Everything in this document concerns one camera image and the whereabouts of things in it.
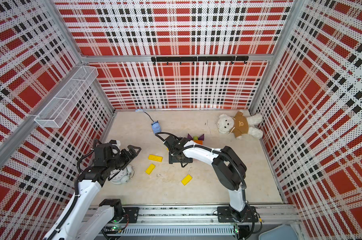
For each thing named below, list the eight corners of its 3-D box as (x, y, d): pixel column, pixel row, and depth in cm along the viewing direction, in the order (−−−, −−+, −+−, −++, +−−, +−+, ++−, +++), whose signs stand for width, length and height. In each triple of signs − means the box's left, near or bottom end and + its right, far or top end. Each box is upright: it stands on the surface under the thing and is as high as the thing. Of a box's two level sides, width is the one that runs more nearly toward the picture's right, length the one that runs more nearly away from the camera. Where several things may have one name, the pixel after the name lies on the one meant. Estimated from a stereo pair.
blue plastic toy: (153, 134, 110) (150, 126, 102) (154, 129, 113) (152, 120, 105) (160, 134, 110) (158, 125, 101) (161, 129, 113) (159, 120, 105)
